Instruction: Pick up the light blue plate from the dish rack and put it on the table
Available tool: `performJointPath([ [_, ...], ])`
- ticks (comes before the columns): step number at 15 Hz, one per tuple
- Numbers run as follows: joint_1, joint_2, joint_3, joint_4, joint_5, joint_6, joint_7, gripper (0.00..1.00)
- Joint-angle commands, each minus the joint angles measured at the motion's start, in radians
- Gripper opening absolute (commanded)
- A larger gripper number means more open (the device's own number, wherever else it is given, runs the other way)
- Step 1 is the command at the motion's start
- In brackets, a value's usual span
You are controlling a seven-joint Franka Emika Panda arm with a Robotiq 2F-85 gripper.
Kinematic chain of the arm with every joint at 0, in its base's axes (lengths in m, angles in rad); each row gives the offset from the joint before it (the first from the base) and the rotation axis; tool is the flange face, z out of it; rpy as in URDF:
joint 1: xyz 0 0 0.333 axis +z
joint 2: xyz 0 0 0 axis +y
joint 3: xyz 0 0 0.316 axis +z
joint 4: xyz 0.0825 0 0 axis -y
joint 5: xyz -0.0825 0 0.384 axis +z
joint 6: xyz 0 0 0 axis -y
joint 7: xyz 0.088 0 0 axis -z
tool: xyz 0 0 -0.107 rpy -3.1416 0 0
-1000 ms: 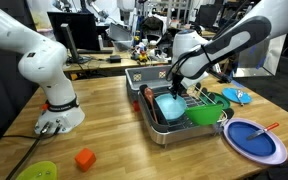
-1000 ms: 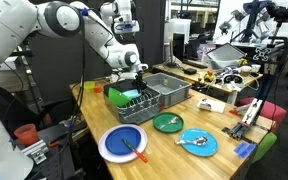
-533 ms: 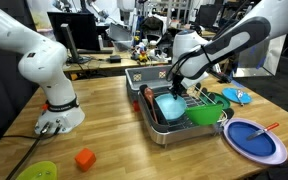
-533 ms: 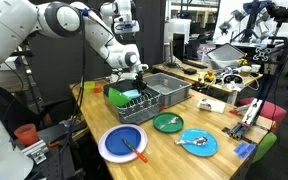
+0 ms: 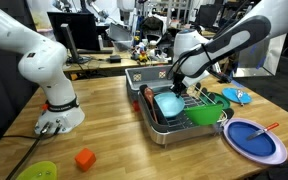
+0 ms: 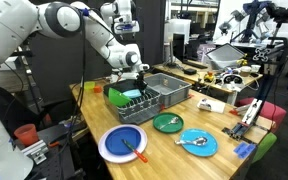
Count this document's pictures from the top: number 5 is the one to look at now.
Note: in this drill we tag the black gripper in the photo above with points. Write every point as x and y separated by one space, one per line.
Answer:
179 80

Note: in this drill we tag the light blue plastic bowl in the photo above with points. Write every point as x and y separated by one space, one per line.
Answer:
167 106

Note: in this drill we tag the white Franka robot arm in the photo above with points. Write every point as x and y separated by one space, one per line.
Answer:
44 63

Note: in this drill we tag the grey metal dish rack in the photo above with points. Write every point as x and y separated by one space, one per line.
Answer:
170 133

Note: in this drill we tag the dark green plate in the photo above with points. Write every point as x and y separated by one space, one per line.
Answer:
224 100

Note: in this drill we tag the cyan plate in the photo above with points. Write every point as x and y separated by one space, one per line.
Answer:
229 95

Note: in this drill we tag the dark blue plate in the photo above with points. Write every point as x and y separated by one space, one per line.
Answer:
244 140

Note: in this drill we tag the lavender plate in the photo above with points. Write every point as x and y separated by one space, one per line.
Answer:
280 155

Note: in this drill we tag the brown wooden spoon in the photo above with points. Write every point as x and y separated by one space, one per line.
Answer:
149 95

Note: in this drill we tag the green plastic bowl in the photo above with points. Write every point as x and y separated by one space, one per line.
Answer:
204 115

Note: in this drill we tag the grey plastic bin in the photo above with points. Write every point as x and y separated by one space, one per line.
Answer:
140 85

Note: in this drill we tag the small red block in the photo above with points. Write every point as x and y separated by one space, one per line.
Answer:
136 106

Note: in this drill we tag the yellow toy figure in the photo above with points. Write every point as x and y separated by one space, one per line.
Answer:
143 56

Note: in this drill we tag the black office chair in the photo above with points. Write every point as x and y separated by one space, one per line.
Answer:
152 26

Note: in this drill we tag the black power adapter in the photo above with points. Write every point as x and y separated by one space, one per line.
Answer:
115 59

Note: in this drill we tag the dark background monitor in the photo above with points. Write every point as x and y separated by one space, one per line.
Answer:
207 15

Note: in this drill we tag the silver open laptop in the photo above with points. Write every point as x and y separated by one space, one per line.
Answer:
119 33

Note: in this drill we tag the wooden side desk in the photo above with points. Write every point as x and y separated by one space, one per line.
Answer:
94 63

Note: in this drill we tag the white bottle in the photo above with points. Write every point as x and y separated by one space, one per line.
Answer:
100 42

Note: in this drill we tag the black keyboard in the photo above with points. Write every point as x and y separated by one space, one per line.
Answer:
94 51

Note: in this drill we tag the black computer monitor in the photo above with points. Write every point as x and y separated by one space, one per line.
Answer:
80 30

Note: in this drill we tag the orange cube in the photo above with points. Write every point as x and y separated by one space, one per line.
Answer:
85 160

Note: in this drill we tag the lime green bowl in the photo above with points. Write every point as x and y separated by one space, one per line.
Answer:
37 171

